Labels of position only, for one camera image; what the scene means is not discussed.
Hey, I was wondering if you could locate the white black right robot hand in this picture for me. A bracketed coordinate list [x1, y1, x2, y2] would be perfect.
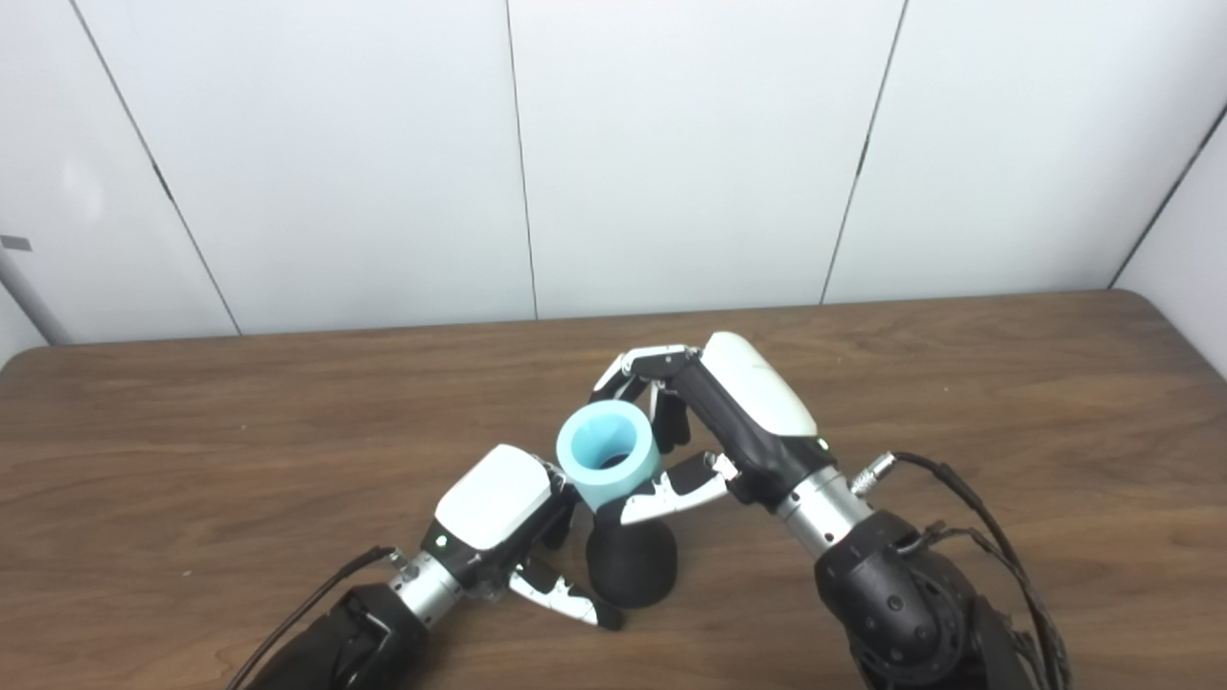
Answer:
[590, 332, 833, 526]

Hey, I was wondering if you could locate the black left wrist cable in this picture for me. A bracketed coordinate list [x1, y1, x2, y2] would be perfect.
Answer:
[225, 546, 399, 690]

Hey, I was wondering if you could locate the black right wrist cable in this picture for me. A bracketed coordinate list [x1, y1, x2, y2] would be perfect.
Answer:
[851, 452, 1073, 690]

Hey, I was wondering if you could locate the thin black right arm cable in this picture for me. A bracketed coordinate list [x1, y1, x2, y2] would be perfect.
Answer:
[901, 525, 1051, 690]

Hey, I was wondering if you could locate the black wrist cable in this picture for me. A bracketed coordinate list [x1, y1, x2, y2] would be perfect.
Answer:
[851, 452, 1073, 690]
[225, 546, 399, 690]

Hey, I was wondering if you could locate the light blue cylinder cup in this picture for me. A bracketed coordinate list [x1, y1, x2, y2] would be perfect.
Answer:
[556, 400, 662, 512]

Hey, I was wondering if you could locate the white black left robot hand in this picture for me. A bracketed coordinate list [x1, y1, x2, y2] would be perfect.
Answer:
[420, 444, 624, 632]

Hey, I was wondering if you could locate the black funnel-shaped nozzle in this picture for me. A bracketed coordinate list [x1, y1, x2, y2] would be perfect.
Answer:
[586, 513, 680, 610]

